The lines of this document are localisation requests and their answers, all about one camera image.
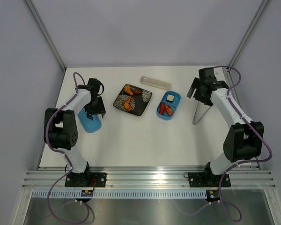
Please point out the red sausage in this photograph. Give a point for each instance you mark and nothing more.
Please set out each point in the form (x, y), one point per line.
(162, 108)

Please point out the metal tongs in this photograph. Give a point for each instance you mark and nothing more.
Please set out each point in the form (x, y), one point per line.
(200, 112)

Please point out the right circuit board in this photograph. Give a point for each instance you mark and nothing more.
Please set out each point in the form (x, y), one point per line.
(212, 196)

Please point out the black floral square plate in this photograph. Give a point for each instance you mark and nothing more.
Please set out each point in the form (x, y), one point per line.
(139, 101)

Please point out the fried chicken piece lower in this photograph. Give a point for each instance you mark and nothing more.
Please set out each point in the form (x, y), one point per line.
(127, 104)

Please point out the right side aluminium rail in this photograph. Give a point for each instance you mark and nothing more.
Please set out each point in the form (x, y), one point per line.
(248, 93)

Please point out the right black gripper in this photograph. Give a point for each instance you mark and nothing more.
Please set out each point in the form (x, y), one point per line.
(196, 84)

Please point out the aluminium frame post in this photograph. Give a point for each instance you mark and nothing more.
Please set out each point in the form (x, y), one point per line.
(40, 24)
(249, 32)

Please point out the blue lunch box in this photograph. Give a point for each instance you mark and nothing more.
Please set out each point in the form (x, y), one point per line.
(174, 105)

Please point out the sushi piece with seaweed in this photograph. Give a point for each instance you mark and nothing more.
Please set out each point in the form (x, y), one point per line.
(170, 98)

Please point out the right aluminium frame post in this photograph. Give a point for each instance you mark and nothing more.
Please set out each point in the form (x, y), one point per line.
(249, 32)

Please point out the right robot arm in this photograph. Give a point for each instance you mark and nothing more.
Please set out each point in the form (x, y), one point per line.
(243, 141)

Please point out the blue lunch box lid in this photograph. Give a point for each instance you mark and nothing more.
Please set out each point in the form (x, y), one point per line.
(89, 125)

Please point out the left aluminium frame post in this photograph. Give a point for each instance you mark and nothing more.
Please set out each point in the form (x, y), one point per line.
(40, 24)

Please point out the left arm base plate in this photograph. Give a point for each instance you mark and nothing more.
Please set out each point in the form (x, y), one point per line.
(81, 180)

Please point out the circuit board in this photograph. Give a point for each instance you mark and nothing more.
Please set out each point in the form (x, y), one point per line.
(212, 196)
(87, 193)

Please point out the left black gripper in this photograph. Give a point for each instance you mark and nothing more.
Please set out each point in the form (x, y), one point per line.
(99, 110)

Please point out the aluminium rail front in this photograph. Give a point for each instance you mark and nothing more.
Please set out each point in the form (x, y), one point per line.
(153, 177)

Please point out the aluminium rail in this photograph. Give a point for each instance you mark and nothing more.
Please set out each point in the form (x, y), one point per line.
(248, 93)
(153, 177)

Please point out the left circuit board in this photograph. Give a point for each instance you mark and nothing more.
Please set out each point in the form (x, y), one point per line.
(87, 193)

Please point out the fried chicken wing top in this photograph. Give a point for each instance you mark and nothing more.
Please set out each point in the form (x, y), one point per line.
(131, 91)

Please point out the white slotted cable duct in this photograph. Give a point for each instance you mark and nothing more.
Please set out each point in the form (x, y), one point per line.
(123, 194)

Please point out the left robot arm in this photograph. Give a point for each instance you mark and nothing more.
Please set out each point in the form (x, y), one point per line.
(61, 133)

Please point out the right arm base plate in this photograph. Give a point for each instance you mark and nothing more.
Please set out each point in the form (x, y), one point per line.
(197, 180)

